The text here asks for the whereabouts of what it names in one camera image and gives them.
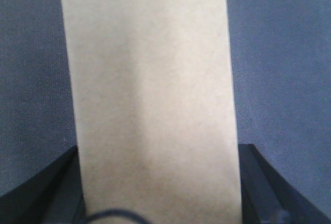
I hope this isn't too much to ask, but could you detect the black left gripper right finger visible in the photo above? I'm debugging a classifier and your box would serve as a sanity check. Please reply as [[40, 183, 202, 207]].
[[238, 144, 330, 223]]

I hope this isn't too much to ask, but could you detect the black cable near camera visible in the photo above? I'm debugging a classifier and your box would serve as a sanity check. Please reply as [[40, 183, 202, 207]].
[[82, 209, 151, 224]]

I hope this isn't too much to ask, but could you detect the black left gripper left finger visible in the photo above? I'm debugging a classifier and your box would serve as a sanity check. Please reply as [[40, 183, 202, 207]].
[[1, 146, 85, 223]]

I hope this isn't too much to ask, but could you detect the brown cardboard package box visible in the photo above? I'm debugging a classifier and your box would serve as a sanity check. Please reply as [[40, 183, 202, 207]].
[[62, 0, 242, 223]]

